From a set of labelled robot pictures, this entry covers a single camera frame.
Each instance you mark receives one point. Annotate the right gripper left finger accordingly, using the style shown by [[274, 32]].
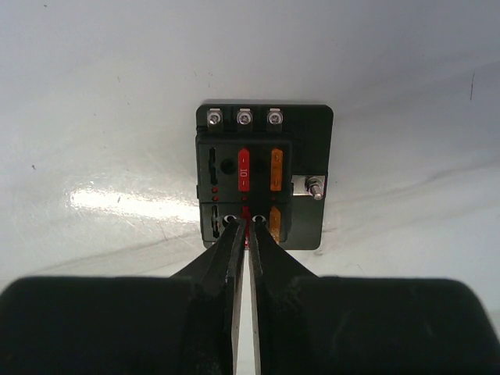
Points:
[[183, 324]]

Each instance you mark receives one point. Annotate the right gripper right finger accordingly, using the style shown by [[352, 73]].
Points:
[[306, 324]]

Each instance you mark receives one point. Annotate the brown blade fuse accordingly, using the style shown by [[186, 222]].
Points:
[[275, 223]]

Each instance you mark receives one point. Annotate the dark red blade fuse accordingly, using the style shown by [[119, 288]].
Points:
[[246, 216]]

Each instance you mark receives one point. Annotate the black fuse box base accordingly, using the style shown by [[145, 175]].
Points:
[[302, 131]]

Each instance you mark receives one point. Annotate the orange blade fuse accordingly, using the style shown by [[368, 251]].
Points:
[[276, 170]]

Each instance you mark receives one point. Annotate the bright red blade fuse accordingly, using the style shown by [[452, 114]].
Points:
[[243, 170]]

